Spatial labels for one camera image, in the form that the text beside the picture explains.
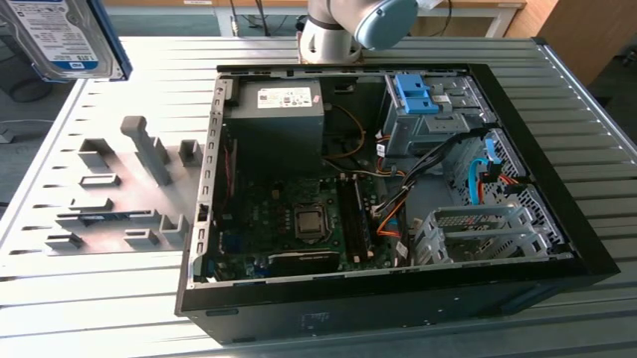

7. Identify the blue data wire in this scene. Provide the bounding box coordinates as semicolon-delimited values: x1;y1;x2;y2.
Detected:
467;137;502;206

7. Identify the orange power wire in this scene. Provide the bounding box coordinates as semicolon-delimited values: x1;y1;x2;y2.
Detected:
496;173;536;195

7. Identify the hard disk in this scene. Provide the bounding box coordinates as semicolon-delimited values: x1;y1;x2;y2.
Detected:
0;0;134;84

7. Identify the grey metal disk bay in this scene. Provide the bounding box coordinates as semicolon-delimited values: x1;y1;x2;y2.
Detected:
410;203;551;266

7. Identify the black CPU socket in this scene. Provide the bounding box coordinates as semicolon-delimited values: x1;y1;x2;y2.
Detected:
291;203;329;242

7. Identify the black RAM stick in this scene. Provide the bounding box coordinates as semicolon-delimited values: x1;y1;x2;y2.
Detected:
336;174;364;263

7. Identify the silver CPU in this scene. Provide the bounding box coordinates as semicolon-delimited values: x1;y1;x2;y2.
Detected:
296;211;324;234

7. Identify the green motherboard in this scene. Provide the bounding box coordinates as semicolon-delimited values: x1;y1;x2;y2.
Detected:
212;173;399;280

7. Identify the grey power supply unit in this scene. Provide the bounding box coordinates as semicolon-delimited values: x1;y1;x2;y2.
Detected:
223;78;327;180

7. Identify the black graphics card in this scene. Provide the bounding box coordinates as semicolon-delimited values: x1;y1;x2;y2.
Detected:
267;248;341;277

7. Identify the grey metal drive cage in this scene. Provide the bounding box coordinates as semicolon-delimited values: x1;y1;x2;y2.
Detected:
382;72;498;157

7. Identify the blue plastic drive latch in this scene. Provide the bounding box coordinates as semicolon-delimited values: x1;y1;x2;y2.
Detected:
392;74;442;115

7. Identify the black PC case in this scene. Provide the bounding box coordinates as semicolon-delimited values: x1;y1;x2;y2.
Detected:
173;63;621;346

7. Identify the grey parts rack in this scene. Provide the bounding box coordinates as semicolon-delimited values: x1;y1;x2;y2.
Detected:
41;115;205;258

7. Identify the green RAM stick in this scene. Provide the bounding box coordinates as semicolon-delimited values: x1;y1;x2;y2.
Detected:
78;212;150;224

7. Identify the white framed table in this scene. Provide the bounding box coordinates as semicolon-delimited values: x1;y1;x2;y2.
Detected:
101;0;528;38

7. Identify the black mesh wastebasket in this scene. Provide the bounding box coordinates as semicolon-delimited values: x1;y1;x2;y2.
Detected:
0;22;53;104

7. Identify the wooden cabinet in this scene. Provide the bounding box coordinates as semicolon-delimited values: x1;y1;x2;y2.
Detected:
506;0;637;87

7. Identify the grey wire bundle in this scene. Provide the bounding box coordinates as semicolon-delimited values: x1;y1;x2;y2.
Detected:
321;158;407;180

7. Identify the yellow wire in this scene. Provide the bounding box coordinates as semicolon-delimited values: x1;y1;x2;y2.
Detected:
321;104;367;161

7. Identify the orange flat wire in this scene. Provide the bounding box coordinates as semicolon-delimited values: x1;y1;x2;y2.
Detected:
375;208;402;239

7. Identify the black cable bundle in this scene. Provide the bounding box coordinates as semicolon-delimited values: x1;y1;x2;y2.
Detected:
396;128;494;195

